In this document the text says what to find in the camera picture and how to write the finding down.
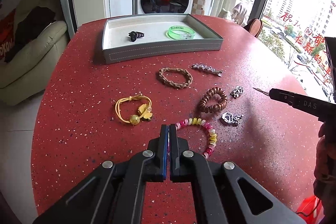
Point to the grey jewelry tray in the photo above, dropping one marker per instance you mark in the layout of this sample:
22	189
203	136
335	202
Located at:
117	47

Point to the cream leather sofa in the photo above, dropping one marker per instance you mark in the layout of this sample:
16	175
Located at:
31	68

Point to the black garment on sofa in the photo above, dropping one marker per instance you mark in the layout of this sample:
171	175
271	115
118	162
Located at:
30	28

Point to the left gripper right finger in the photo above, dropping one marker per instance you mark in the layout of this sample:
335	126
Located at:
223	192

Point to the red printed cloth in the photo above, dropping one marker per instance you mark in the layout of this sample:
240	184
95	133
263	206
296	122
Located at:
7	35

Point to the green plastic bangle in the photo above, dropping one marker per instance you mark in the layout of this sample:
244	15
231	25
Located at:
180	33

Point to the black hair claw clip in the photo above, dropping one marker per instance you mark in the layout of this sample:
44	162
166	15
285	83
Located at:
134	35

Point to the brown wooden chair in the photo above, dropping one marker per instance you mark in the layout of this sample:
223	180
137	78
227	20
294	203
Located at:
254	27

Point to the silver rhinestone hair clip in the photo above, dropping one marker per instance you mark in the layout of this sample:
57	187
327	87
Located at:
207	69

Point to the right hand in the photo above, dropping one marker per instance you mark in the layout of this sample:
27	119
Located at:
324	151

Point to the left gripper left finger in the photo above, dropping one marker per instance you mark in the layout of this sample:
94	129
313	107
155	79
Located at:
113	193

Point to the pink white draped clothes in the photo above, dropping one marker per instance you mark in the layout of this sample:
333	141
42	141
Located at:
238	15

